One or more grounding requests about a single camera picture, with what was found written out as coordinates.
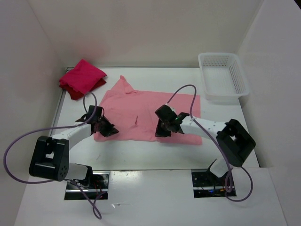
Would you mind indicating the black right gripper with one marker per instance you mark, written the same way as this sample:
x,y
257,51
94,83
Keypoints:
x,y
160,133

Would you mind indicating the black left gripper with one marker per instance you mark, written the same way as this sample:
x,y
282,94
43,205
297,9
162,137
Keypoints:
x,y
110,130

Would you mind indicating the light pink t shirt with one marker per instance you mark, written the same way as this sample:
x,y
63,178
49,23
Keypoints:
x,y
133,113

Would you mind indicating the magenta t shirt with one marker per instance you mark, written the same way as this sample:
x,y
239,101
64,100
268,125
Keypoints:
x,y
83,76

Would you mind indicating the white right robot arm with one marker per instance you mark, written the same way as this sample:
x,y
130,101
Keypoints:
x,y
234,142

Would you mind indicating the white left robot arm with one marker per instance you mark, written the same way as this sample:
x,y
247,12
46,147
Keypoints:
x,y
50,159

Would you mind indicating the white plastic basket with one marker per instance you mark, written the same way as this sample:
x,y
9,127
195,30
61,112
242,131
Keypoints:
x,y
223,77

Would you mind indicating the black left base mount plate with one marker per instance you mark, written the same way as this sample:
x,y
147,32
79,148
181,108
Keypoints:
x,y
94,188

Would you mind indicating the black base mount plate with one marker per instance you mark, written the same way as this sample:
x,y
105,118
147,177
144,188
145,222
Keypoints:
x,y
94,188
207,185

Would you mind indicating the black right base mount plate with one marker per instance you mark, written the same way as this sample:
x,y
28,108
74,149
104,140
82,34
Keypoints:
x,y
207,185

